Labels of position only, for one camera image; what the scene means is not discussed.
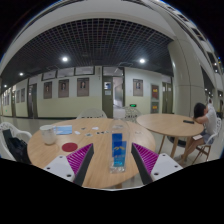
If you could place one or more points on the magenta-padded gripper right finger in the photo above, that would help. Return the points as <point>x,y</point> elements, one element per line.
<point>164,165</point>

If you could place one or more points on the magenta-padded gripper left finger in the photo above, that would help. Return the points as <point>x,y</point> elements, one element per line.
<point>59,166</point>

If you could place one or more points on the clear blue-labelled water bottle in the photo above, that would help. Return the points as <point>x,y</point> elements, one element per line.
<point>119,148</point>

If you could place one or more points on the flat round red coaster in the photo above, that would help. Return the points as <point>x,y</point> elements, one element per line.
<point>69,147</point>

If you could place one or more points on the white mug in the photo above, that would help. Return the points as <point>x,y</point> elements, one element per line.
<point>48,135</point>

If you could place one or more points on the round wooden side table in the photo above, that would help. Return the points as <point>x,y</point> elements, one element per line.
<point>166,123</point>

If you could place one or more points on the black bag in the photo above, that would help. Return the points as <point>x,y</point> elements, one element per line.
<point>18,148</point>

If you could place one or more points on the black phone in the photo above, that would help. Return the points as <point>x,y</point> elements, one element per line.
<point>188,121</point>

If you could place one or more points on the small white paper scrap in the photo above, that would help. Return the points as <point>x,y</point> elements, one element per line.
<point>95,128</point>

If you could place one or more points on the row of small dark pieces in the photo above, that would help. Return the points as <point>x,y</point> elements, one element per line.
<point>102,132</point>

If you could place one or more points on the white plastic lattice chair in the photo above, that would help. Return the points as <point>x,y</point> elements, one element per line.
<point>91,113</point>
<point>132,113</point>

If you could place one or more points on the person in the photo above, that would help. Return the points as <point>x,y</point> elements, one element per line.
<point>210,123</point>

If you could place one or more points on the white plastic armchair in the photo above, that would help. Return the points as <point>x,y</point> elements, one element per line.
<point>10,127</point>

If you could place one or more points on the white folding chair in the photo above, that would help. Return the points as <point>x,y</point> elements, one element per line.
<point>217,128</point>

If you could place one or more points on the green exit sign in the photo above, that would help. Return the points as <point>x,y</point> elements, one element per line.
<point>133,105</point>

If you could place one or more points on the round ceiling lights group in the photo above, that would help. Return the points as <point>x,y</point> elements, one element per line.
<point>64,59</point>

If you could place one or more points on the dark open doorway frame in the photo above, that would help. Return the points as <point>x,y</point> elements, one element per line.
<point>107,100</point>

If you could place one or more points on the framed wall portraits group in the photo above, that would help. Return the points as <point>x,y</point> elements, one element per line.
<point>83,87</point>

